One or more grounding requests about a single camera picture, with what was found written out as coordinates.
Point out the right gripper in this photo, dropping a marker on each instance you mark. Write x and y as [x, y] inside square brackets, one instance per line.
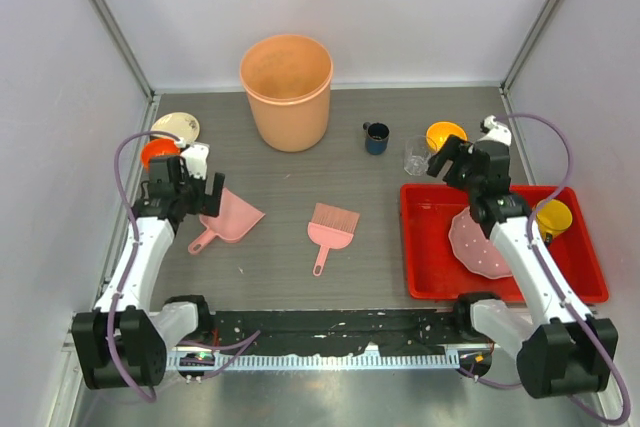
[453, 150]

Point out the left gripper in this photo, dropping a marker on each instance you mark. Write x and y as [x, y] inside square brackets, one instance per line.
[207, 203]

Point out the pink dustpan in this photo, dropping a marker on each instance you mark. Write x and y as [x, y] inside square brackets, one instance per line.
[236, 218]

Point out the orange bowl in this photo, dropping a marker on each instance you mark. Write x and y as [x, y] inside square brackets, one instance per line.
[158, 148]

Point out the cream plate with black patch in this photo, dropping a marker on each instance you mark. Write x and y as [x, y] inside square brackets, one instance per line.
[180, 124]

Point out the pink hand brush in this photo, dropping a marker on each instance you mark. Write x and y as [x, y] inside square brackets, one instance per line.
[330, 228]

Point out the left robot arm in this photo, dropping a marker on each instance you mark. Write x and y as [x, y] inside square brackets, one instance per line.
[94, 334]

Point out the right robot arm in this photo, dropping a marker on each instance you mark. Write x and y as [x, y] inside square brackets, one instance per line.
[563, 349]

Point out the yellow-orange bowl back right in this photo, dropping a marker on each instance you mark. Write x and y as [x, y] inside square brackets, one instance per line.
[439, 132]

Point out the clear drinking glass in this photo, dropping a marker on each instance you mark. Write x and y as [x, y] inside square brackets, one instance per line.
[418, 151]

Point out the dark blue mug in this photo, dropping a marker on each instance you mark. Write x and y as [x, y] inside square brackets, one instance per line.
[376, 137]

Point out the pink dotted plate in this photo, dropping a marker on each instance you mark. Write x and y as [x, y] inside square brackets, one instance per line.
[473, 250]

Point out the red plastic tray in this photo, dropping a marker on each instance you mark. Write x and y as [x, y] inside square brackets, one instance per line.
[434, 274]

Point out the yellow cup in tray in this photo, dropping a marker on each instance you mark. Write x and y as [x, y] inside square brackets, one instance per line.
[552, 219]

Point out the orange plastic waste bin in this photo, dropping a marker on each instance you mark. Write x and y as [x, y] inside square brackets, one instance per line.
[287, 80]

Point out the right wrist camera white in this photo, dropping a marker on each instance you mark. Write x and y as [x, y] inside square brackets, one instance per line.
[495, 131]

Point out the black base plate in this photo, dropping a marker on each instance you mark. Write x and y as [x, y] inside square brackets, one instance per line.
[338, 333]

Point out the slotted cable duct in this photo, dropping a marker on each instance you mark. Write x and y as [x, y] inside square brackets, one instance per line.
[371, 359]

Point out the front aluminium rail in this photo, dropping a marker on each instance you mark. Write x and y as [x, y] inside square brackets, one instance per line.
[138, 331]

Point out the right aluminium frame post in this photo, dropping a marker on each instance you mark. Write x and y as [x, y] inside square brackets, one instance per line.
[542, 21]

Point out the aluminium frame post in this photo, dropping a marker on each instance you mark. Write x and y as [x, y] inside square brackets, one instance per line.
[108, 20]
[542, 21]

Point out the left aluminium frame post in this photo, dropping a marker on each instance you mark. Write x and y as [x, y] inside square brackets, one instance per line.
[108, 20]

